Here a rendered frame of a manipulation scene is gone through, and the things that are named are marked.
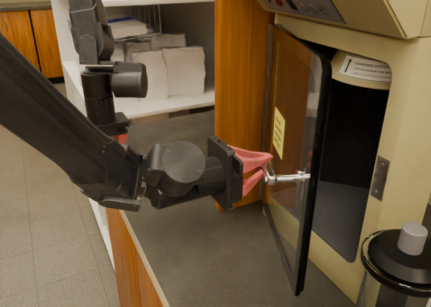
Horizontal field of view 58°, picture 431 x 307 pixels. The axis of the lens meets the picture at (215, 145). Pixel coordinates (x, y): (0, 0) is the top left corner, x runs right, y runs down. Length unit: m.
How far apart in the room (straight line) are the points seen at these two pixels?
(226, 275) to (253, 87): 0.40
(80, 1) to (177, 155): 0.42
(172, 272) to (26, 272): 1.64
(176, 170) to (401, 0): 0.33
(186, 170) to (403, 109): 0.30
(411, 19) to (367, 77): 0.15
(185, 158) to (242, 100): 0.40
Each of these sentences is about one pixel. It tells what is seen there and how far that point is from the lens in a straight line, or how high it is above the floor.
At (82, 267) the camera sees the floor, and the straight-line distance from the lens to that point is 2.31.
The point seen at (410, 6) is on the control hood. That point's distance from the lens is 0.54.
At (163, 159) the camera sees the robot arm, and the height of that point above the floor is 1.28.
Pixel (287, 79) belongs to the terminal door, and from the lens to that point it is 0.66.
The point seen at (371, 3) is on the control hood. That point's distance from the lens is 0.53.
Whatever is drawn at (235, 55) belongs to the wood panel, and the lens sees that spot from 0.83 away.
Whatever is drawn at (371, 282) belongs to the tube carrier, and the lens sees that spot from 0.55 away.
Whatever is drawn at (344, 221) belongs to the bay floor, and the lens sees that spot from 0.85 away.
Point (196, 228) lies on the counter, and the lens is 0.92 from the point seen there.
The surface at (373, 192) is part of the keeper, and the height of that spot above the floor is 1.17.
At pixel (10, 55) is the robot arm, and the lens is 0.38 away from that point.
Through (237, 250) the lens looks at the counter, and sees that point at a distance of 0.86.
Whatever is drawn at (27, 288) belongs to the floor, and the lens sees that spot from 2.29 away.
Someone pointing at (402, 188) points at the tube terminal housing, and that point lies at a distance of 0.67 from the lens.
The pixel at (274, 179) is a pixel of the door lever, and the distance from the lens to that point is 0.59.
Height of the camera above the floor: 1.50
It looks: 26 degrees down
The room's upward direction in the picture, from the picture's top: straight up
